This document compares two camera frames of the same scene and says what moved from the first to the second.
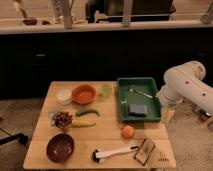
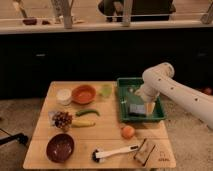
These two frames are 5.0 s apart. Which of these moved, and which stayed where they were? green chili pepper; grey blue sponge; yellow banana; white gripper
Moved: white gripper
Stayed: green chili pepper; grey blue sponge; yellow banana
